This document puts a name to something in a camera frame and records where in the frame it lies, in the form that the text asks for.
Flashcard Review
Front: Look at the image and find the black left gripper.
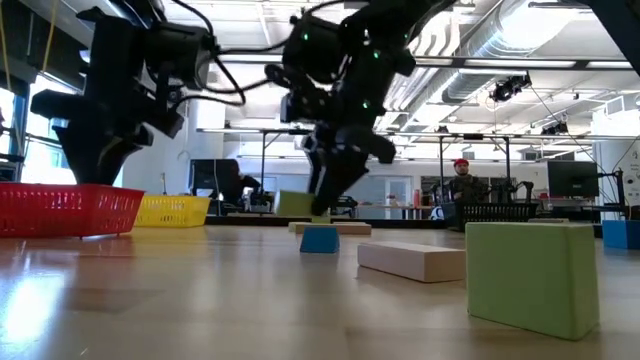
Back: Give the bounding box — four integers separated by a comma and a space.
29, 18, 186, 186

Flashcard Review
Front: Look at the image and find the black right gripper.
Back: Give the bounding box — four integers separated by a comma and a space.
302, 122, 397, 216

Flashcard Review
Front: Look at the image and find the green half-round block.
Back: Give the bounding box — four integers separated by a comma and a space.
273, 189, 332, 225

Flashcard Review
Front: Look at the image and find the blue trapezoid block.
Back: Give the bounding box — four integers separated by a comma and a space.
299, 225, 341, 255

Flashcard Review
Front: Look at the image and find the green cube block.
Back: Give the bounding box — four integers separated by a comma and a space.
464, 222, 601, 343

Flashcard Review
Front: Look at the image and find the blue wood block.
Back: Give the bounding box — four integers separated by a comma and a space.
602, 219, 640, 251

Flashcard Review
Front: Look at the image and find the large window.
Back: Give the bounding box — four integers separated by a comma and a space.
0, 74, 117, 186

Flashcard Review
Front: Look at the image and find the white door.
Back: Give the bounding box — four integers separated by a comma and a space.
384, 175, 414, 220

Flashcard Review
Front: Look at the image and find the red plastic basket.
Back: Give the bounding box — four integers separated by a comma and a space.
0, 182, 146, 239

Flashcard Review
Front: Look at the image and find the yellow plastic basket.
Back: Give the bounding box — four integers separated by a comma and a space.
134, 194, 212, 229

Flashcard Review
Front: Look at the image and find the person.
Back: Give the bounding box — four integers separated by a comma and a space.
447, 158, 487, 204
219, 160, 262, 206

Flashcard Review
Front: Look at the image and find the black computer monitor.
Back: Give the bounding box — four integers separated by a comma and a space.
188, 158, 236, 191
547, 159, 600, 199

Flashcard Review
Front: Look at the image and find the long natural wood block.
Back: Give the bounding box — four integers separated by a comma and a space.
357, 241, 467, 285

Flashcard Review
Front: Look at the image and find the black plastic basket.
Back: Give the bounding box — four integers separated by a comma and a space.
442, 201, 539, 233

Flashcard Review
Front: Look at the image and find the long ceiling light bar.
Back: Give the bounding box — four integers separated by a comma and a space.
214, 52, 634, 70

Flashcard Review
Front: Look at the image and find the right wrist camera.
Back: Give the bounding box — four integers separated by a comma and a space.
278, 90, 341, 125

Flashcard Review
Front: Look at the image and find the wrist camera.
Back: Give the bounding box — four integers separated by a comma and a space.
278, 90, 341, 125
147, 23, 220, 92

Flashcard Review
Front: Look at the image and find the black aluminium rig frame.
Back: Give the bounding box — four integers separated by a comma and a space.
204, 213, 447, 230

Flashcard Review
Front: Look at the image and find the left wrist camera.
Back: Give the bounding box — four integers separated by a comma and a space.
147, 23, 220, 92

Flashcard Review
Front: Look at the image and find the yellow cable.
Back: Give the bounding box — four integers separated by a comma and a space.
0, 0, 60, 94

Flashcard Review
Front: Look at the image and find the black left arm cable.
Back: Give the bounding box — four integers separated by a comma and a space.
169, 0, 282, 109

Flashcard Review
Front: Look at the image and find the black ceiling camera rig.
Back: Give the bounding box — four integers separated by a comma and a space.
488, 73, 532, 104

